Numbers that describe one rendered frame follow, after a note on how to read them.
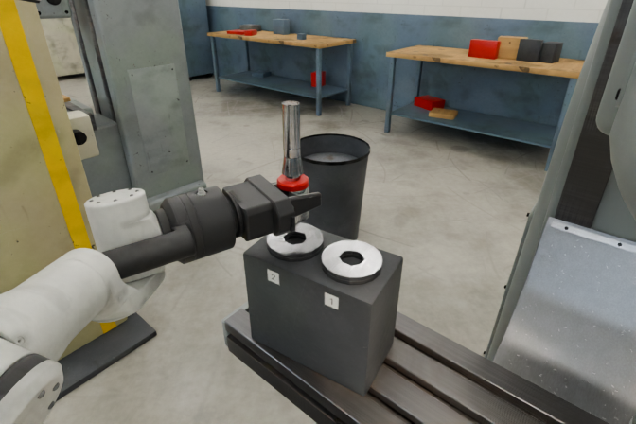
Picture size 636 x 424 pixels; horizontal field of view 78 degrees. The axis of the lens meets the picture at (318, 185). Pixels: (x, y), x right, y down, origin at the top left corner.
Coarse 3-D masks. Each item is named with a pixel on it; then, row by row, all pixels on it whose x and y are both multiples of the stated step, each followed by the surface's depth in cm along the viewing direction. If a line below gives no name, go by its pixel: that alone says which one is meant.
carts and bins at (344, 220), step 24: (312, 144) 258; (336, 144) 261; (360, 144) 251; (312, 168) 223; (336, 168) 220; (360, 168) 228; (312, 192) 231; (336, 192) 228; (360, 192) 239; (312, 216) 240; (336, 216) 237; (360, 216) 253
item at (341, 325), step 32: (256, 256) 60; (288, 256) 59; (320, 256) 60; (352, 256) 60; (384, 256) 60; (256, 288) 63; (288, 288) 59; (320, 288) 55; (352, 288) 54; (384, 288) 55; (256, 320) 66; (288, 320) 62; (320, 320) 58; (352, 320) 54; (384, 320) 59; (288, 352) 65; (320, 352) 61; (352, 352) 57; (384, 352) 64; (352, 384) 60
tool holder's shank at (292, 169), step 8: (288, 104) 52; (296, 104) 52; (288, 112) 52; (296, 112) 52; (288, 120) 53; (296, 120) 53; (288, 128) 53; (296, 128) 53; (288, 136) 54; (296, 136) 54; (288, 144) 54; (296, 144) 54; (288, 152) 55; (296, 152) 55; (288, 160) 55; (296, 160) 55; (288, 168) 56; (296, 168) 56; (288, 176) 56; (296, 176) 57
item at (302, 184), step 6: (282, 174) 59; (276, 180) 58; (282, 180) 57; (300, 180) 57; (306, 180) 57; (282, 186) 56; (288, 186) 56; (294, 186) 56; (300, 186) 56; (306, 186) 57
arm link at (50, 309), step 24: (72, 264) 36; (24, 288) 32; (48, 288) 33; (72, 288) 34; (96, 288) 36; (0, 312) 29; (24, 312) 29; (48, 312) 31; (72, 312) 33; (96, 312) 37; (0, 336) 27; (24, 336) 28; (48, 336) 30; (72, 336) 33; (0, 360) 22
